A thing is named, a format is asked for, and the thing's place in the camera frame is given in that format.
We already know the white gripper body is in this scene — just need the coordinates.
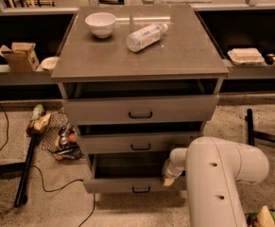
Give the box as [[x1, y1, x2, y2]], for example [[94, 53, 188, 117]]
[[163, 158, 185, 180]]

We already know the grey bottom drawer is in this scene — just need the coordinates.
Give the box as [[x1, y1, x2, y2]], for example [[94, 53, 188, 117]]
[[84, 151, 186, 194]]

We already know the grey drawer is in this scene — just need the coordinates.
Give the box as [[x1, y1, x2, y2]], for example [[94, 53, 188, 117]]
[[62, 96, 219, 125], [84, 151, 186, 194], [77, 131, 203, 154]]

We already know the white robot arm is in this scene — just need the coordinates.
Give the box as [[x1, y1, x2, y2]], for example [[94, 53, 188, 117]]
[[163, 136, 269, 227]]

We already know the grey middle drawer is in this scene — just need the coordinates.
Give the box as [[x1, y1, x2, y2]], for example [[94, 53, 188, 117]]
[[77, 131, 203, 154]]

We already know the grey top drawer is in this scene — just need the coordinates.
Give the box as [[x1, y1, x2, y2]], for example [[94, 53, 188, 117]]
[[62, 96, 219, 125]]

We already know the grey drawer cabinet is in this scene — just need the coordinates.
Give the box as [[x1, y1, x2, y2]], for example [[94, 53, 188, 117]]
[[50, 4, 230, 163]]

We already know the open cardboard box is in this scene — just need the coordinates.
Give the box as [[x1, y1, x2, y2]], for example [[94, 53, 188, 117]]
[[0, 43, 40, 73]]

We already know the black right table leg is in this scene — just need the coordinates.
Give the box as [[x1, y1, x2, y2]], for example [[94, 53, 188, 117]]
[[245, 109, 275, 146]]

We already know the black table leg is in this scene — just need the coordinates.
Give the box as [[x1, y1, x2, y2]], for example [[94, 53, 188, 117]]
[[245, 109, 275, 146], [0, 135, 40, 208]]

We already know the white foam takeout container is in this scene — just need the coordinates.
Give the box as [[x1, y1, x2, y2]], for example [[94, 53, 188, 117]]
[[227, 48, 265, 65]]

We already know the clear plastic bottle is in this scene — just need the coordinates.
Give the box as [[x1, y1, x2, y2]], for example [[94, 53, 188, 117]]
[[127, 24, 168, 52]]

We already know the brown crumpled bag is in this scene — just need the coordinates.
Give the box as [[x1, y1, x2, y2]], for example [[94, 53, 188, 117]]
[[26, 113, 51, 136]]

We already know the green bottle on floor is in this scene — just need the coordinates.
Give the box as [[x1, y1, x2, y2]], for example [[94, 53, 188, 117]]
[[31, 104, 45, 120]]

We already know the black left table leg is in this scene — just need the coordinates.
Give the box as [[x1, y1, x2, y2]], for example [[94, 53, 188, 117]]
[[0, 135, 40, 208]]

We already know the small dark round object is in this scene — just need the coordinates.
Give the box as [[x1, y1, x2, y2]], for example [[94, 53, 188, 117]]
[[265, 54, 275, 65]]

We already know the white bowl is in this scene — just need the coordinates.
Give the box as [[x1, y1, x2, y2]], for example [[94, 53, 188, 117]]
[[85, 12, 116, 38]]

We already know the small white dish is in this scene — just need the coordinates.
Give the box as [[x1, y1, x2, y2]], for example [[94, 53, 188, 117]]
[[41, 57, 59, 71]]

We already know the wire basket with utensils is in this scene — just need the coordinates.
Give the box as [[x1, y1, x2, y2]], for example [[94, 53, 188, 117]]
[[41, 110, 82, 161]]

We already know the wire basket with groceries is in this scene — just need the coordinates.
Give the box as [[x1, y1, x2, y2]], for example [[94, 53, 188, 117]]
[[246, 205, 275, 227]]

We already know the black power cable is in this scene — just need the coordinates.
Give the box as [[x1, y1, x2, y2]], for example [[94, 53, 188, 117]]
[[0, 79, 96, 227]]

